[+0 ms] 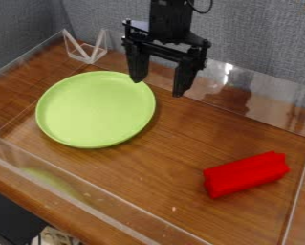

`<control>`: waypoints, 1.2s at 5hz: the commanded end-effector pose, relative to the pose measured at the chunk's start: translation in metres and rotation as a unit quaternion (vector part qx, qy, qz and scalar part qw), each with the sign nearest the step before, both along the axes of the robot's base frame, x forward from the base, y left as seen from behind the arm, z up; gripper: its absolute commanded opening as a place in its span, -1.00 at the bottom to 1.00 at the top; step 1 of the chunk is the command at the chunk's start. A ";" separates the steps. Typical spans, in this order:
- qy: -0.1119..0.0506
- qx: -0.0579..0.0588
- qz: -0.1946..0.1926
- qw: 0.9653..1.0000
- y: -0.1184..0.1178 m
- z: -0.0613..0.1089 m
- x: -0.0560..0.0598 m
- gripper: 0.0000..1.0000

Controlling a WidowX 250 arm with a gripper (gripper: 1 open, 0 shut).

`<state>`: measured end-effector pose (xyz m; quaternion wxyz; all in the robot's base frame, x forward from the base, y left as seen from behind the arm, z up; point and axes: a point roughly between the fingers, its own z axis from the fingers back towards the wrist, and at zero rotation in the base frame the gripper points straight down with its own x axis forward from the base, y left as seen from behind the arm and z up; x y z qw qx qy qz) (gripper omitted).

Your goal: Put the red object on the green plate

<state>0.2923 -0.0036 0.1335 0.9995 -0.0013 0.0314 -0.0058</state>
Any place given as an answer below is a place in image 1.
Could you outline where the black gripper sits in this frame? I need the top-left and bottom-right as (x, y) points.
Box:
(121, 19), (210, 98)

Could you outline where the red rectangular block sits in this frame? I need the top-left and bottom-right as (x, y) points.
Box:
(202, 151), (290, 198)

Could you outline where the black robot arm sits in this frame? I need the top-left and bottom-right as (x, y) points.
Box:
(121, 0), (213, 97)

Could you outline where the green round plate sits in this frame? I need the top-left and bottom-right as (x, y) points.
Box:
(36, 71), (155, 148)

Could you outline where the clear acrylic corner bracket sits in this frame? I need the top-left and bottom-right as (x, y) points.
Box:
(61, 30), (108, 64)

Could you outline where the black cable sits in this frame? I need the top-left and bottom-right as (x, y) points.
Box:
(183, 0), (214, 15)

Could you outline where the clear acrylic enclosure wall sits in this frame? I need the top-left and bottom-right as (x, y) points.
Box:
(0, 35), (305, 245)

